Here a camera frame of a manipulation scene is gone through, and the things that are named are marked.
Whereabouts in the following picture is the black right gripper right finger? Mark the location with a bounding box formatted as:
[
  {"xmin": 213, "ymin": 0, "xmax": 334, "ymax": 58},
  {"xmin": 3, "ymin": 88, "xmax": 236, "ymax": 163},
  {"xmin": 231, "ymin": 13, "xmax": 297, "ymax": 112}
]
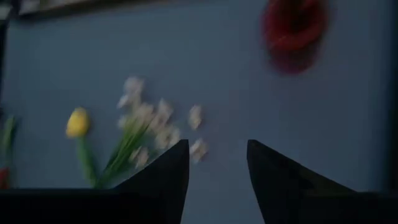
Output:
[{"xmin": 246, "ymin": 139, "xmax": 398, "ymax": 224}]

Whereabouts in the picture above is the blue table mat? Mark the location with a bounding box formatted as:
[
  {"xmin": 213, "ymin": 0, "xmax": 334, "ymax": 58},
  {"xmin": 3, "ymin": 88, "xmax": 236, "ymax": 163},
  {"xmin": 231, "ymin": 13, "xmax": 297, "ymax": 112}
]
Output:
[{"xmin": 0, "ymin": 0, "xmax": 398, "ymax": 224}]

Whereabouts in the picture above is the yellow artificial tulip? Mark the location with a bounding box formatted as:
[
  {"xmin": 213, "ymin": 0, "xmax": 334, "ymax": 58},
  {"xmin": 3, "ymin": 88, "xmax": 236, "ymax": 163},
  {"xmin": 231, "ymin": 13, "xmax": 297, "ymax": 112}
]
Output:
[{"xmin": 65, "ymin": 106, "xmax": 99, "ymax": 187}]

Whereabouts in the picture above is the white artificial flower bunch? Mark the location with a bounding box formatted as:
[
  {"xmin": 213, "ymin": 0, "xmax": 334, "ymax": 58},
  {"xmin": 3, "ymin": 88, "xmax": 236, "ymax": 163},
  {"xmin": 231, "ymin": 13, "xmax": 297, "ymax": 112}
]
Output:
[{"xmin": 95, "ymin": 76, "xmax": 209, "ymax": 190}]

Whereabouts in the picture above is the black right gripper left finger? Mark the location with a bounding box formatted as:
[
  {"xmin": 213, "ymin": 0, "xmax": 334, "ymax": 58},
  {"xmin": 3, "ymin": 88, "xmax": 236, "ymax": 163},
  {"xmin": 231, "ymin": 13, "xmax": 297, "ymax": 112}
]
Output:
[{"xmin": 0, "ymin": 139, "xmax": 190, "ymax": 224}]

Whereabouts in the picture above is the red ribbed glass vase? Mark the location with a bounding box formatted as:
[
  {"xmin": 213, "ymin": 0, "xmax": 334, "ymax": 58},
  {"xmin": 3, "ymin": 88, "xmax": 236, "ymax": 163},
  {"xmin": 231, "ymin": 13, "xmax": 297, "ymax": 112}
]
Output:
[{"xmin": 262, "ymin": 0, "xmax": 330, "ymax": 75}]

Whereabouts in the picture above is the red artificial flower bunch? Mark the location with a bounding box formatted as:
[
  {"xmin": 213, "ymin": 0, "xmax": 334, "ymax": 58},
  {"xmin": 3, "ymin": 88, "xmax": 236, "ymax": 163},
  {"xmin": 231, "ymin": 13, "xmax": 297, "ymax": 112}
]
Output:
[{"xmin": 0, "ymin": 114, "xmax": 18, "ymax": 190}]

